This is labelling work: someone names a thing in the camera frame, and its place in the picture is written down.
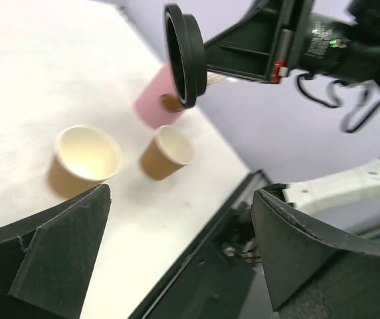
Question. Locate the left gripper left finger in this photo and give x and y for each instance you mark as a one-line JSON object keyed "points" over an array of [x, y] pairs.
{"points": [[47, 259]]}

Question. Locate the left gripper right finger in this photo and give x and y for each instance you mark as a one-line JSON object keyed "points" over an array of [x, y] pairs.
{"points": [[314, 270]]}

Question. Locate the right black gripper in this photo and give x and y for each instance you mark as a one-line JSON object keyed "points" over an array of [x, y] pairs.
{"points": [[275, 37]]}

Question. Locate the brown paper cup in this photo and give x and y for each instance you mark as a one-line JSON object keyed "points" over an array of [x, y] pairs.
{"points": [[83, 157], [170, 149]]}

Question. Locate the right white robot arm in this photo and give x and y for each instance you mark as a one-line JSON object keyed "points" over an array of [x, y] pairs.
{"points": [[306, 85]]}

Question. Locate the pink straw holder cup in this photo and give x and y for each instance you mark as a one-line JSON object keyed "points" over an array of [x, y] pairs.
{"points": [[158, 104]]}

